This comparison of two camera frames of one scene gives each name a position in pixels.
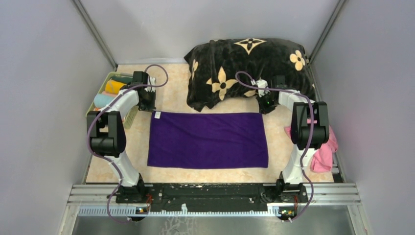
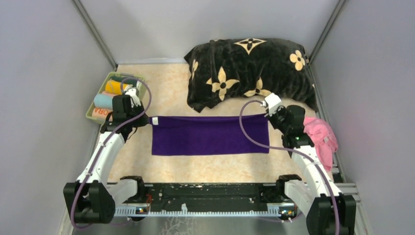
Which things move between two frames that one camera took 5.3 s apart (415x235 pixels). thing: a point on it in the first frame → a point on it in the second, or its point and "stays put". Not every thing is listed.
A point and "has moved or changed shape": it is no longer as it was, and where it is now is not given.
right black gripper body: x=266 y=104 → x=277 y=120
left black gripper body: x=148 y=104 → x=136 y=111
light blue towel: x=101 y=100 stays put
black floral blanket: x=222 y=70 stays put
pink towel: x=322 y=158 stays put
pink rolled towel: x=104 y=92 stays put
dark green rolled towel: x=124 y=80 stays put
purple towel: x=207 y=140 has moved or changed shape
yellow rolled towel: x=113 y=87 stays put
